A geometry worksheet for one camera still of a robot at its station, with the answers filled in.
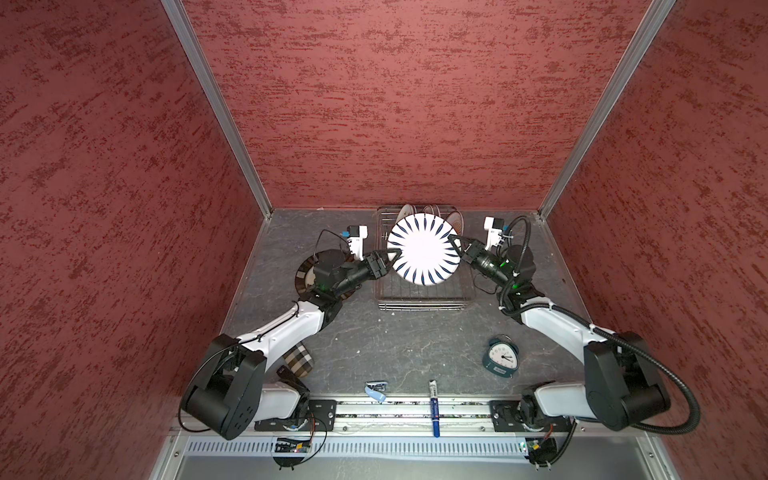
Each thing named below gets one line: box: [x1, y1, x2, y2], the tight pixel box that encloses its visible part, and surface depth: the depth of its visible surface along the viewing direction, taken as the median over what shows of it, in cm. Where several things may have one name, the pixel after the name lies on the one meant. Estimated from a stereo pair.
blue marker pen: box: [429, 379, 441, 438], surface depth 76 cm
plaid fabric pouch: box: [282, 341, 313, 377], surface depth 82 cm
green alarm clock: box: [483, 334, 519, 379], surface depth 81 cm
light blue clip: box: [364, 380, 388, 403], surface depth 79 cm
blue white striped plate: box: [387, 213, 462, 286], surface depth 79 cm
